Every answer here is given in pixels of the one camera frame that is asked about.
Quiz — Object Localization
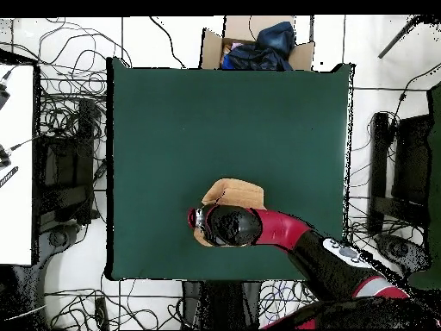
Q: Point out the orange terry towel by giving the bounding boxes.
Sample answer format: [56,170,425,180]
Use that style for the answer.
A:
[192,178,267,248]

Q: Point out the dark green table cloth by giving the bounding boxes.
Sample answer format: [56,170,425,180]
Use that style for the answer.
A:
[106,57,354,282]

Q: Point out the black power strip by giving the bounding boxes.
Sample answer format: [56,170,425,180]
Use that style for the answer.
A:
[94,297,110,330]

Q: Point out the black equipment rack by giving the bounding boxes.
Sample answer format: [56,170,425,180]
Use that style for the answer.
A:
[34,97,104,225]

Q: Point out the brown cardboard box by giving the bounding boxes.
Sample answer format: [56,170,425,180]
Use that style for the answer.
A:
[199,15,316,72]

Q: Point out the white side table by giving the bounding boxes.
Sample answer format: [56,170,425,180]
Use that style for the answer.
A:
[0,63,35,266]

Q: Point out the dark blue clothing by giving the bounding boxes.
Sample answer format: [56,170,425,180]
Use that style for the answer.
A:
[221,21,296,72]

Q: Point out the green cloth on neighbouring table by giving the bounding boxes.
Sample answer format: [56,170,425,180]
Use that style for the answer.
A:
[407,82,441,290]

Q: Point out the dark metal rod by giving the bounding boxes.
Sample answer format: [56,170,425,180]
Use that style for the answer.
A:
[377,15,432,59]

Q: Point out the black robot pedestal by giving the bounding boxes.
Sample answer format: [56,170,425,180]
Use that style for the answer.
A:
[182,280,263,330]

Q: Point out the black metal frame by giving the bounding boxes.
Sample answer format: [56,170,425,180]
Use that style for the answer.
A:
[367,111,433,235]

